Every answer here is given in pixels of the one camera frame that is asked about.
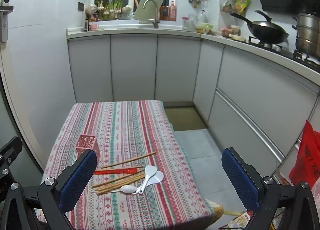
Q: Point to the brown floor mat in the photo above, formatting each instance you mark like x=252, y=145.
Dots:
x=185, y=118

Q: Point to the white plastic soup spoon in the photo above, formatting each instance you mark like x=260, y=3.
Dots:
x=126, y=189

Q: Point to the pink perforated utensil holder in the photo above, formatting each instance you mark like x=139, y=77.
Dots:
x=85, y=142

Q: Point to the wooden chopstick top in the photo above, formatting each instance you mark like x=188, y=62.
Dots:
x=130, y=160

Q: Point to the white ridged rice paddle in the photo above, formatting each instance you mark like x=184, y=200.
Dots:
x=149, y=171

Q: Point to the black wok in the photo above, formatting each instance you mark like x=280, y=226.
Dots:
x=265, y=31

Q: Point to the chrome kitchen faucet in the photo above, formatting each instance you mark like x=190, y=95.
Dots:
x=151, y=14

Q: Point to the door handle lock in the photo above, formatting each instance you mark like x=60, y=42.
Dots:
x=6, y=9

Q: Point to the gas stove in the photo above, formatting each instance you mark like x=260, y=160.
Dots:
x=302, y=58

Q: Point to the red plastic spoon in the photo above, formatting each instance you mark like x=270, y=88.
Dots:
x=126, y=171

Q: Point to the white rice scoop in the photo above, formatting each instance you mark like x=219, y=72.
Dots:
x=157, y=178

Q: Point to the patterned striped tablecloth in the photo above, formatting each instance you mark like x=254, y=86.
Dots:
x=124, y=130

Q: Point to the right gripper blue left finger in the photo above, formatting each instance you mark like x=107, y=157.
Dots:
x=57, y=196

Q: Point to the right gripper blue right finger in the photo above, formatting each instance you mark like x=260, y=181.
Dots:
x=259, y=194

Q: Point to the wooden chopstick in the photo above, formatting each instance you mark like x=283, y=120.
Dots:
x=127, y=187
x=122, y=182
x=118, y=179
x=130, y=160

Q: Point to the pink soap bottle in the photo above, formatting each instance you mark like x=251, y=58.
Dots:
x=172, y=11

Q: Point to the stainless steel steamer pot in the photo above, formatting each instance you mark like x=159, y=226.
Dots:
x=307, y=37

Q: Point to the pink mug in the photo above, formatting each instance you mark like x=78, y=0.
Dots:
x=93, y=26

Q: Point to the yellow snack bag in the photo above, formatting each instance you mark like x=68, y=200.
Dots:
x=241, y=6

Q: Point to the red plastic bag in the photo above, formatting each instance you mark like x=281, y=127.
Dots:
x=307, y=165

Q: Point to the grey cutting board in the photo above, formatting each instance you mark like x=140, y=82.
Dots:
x=139, y=12

